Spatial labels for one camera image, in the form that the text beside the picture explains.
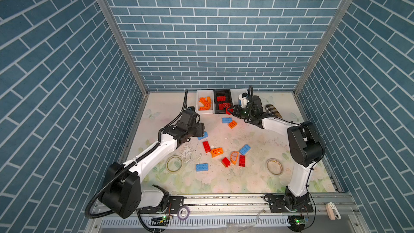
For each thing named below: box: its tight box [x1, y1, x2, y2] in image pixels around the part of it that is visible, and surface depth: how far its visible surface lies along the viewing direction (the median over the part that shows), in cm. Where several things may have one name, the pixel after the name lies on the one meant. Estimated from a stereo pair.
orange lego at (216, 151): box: [210, 147, 224, 158], surface depth 91 cm
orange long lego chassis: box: [198, 96, 212, 111], surface depth 114 cm
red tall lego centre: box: [202, 140, 212, 154], surface depth 93 cm
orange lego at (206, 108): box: [198, 105, 211, 111], surface depth 111 cm
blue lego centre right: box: [239, 144, 252, 156], surface depth 93 cm
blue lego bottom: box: [195, 162, 209, 172], surface depth 86 cm
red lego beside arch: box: [238, 154, 246, 168], surface depth 88 cm
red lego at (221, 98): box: [216, 96, 227, 102], surface depth 117 cm
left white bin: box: [195, 89, 215, 115], surface depth 114 cm
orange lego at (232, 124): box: [228, 120, 238, 129], surface depth 104 cm
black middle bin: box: [213, 88, 233, 114], surface depth 118 cm
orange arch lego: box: [230, 151, 240, 166], surface depth 89 cm
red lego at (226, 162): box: [221, 156, 231, 168], surface depth 88 cm
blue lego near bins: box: [221, 117, 233, 124], surface depth 106 cm
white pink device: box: [325, 201, 342, 221], surface depth 72 cm
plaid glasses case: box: [265, 104, 284, 119], surface depth 110 cm
